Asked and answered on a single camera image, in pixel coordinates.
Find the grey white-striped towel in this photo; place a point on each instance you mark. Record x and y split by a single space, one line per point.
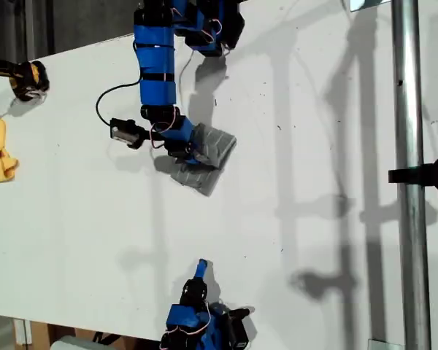
200 182

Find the white container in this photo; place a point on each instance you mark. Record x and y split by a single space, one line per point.
69 344

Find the brown cardboard box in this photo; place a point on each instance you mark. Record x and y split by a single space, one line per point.
40 333

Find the black yellow hand tool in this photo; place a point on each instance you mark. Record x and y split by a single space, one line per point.
25 78

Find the white table leg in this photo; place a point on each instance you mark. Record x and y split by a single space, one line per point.
22 331

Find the black clamp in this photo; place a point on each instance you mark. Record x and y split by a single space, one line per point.
423 175

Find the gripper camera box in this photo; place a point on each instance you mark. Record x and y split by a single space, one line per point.
241 330
122 131

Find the steel post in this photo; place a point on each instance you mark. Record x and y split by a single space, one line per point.
409 109

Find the shiny metal bracket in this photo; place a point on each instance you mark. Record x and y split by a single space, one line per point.
357 4

